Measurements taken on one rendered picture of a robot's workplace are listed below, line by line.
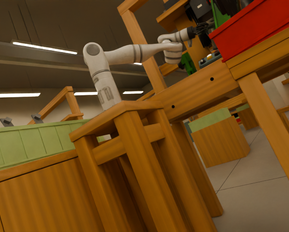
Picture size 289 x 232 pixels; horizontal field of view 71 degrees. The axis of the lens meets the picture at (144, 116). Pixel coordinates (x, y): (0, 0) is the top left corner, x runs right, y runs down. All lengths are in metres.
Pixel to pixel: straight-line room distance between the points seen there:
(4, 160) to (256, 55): 0.91
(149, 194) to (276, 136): 0.42
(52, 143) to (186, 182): 0.63
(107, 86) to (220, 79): 0.50
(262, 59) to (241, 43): 0.10
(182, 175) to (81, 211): 0.45
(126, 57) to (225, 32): 0.50
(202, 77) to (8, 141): 0.86
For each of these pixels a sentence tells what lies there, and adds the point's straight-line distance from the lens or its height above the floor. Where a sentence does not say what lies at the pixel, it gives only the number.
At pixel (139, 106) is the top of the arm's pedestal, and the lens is 0.79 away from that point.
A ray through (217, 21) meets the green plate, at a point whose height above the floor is 1.15.
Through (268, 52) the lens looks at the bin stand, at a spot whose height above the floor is 0.77.
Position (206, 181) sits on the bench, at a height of 0.26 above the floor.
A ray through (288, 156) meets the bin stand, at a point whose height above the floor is 0.50.
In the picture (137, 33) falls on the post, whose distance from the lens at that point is 1.90.
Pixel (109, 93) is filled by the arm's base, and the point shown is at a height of 0.95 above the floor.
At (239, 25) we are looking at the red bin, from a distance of 0.71.
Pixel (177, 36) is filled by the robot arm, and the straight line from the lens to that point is 1.40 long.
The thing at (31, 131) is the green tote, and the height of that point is 0.93.
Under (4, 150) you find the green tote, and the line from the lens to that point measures 0.95.
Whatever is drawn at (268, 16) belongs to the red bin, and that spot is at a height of 0.86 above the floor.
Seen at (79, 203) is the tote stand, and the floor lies 0.56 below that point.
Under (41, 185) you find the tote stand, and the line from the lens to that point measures 0.90.
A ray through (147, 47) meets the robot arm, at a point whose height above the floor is 1.12.
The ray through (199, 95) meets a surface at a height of 0.80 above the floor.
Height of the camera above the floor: 0.66
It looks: 9 degrees up
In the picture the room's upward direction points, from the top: 23 degrees counter-clockwise
